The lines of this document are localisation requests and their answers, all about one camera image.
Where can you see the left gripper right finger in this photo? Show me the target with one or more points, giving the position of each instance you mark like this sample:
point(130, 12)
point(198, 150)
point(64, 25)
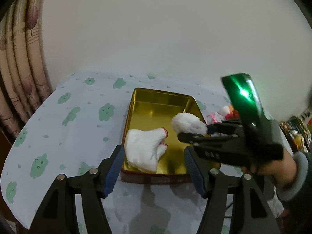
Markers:
point(250, 210)

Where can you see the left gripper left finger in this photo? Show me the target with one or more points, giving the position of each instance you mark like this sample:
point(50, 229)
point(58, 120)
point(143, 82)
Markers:
point(57, 211)

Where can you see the white fluffy plush item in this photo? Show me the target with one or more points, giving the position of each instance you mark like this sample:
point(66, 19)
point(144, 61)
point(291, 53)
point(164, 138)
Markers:
point(188, 123)

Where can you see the grey green sleeve forearm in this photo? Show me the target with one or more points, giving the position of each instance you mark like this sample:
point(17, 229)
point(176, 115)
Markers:
point(298, 194)

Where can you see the person's right hand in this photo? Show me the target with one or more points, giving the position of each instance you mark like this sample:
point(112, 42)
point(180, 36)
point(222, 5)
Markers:
point(282, 172)

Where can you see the orange plush toy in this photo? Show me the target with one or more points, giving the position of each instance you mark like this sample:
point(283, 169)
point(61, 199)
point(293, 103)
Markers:
point(233, 114)

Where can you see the dark side furniture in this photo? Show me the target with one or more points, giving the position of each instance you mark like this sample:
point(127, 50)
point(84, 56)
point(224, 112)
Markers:
point(297, 131)

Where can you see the blue cloud-print bedsheet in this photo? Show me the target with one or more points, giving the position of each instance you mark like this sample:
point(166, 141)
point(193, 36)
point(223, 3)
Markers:
point(80, 125)

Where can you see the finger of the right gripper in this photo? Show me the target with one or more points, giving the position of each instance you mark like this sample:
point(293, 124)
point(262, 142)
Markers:
point(224, 128)
point(196, 138)

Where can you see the white tag pink ribbon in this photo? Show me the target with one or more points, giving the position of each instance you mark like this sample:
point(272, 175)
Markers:
point(213, 118)

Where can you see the white cotton glove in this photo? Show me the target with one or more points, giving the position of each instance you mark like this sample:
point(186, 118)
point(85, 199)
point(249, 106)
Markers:
point(143, 149)

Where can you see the beige patterned curtain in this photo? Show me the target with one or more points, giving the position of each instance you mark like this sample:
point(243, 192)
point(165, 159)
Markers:
point(24, 81)

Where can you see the white pompom ball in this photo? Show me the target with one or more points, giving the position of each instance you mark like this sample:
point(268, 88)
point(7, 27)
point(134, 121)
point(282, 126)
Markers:
point(224, 111)

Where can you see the red gold tin box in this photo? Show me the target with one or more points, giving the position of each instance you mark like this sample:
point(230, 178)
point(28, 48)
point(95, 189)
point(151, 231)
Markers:
point(150, 109)

